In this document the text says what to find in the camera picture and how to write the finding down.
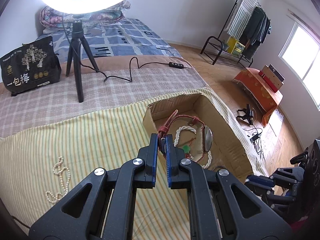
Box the black tripod stand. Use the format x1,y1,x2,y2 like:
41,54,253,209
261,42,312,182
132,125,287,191
66,20,99,103

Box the folded floral quilt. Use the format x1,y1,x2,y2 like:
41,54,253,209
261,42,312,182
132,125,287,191
40,0,131,33

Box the long twisted pearl necklace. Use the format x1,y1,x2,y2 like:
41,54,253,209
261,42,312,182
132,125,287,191
173,125,213,169

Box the orange covered stool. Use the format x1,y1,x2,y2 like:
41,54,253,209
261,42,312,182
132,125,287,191
233,68,283,127

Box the black clothes rack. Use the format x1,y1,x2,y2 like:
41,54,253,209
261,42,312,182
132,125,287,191
201,0,264,68

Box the brown plaid blanket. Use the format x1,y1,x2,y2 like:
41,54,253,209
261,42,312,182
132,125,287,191
1,55,206,138

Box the dark hanging clothes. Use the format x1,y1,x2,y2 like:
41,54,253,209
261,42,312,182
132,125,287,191
239,7,272,61

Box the cardboard box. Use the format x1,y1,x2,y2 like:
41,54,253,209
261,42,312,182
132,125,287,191
143,93,253,181

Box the small black floor tripod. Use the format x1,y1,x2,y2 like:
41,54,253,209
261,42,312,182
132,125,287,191
236,104,254,125

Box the red strap wrist watch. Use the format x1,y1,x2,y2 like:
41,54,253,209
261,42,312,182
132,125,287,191
158,109,213,168

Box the black power cable with remote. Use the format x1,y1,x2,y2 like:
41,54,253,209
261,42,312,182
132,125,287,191
62,15,193,83

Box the yellow box on rack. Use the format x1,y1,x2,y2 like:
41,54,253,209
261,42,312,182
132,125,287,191
227,37,245,57

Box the green pendant red cord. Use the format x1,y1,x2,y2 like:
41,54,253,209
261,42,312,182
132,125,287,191
182,137,198,153

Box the small pearl necklace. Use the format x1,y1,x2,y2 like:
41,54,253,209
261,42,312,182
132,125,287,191
45,155,72,204

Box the blue patterned bed sheet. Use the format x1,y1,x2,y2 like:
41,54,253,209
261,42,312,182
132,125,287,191
37,18,181,63

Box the stacked boxes on stool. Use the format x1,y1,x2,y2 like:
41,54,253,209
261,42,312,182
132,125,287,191
259,64,285,92

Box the window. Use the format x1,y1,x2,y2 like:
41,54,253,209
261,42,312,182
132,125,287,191
278,10,319,108

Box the black snack bag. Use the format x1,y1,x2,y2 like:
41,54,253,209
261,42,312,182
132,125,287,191
1,36,61,96

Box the power strip with cables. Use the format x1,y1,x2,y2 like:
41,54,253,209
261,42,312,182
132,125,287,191
245,126,265,161

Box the yellow striped cloth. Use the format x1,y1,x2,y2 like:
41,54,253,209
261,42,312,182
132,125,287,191
1,87,267,233

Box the striped hanging cloth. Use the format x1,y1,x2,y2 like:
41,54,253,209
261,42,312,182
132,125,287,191
224,0,258,40

